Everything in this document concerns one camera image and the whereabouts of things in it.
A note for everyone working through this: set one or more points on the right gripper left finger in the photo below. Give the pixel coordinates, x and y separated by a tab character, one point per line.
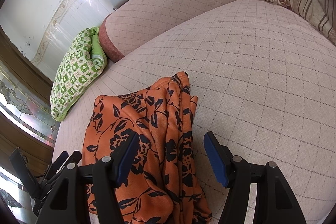
66	202

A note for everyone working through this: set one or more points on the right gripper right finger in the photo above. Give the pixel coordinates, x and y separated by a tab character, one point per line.
275	200

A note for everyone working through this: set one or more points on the orange black floral blouse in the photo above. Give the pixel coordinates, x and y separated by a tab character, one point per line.
162	186

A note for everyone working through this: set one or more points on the wooden stained glass door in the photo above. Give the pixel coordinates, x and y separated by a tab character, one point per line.
26	123

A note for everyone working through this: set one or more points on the pink quilted sofa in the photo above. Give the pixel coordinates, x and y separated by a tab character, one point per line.
265	82

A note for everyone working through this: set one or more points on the green white patterned pillow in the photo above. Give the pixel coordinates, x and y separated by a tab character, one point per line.
83	62

